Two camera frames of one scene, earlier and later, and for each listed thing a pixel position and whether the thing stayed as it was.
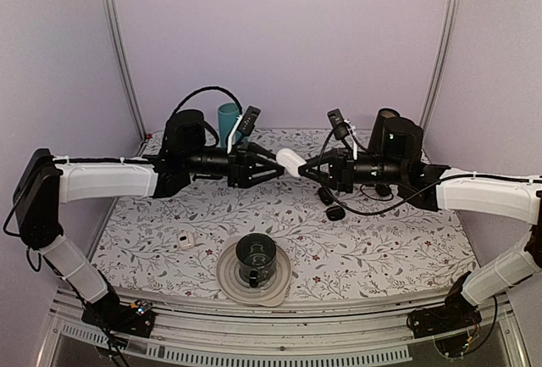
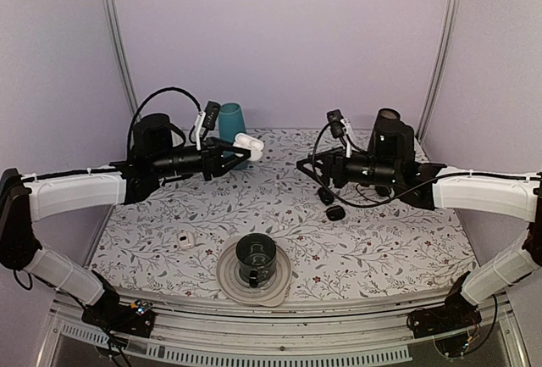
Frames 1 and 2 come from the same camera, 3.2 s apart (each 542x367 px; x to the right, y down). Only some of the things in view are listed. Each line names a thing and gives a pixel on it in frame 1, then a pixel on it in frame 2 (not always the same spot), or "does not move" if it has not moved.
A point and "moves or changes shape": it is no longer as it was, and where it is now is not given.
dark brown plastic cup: x=377 y=135 does not move
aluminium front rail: x=199 y=332 does not move
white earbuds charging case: x=290 y=161 moves or changes shape
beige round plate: x=272 y=292 does not move
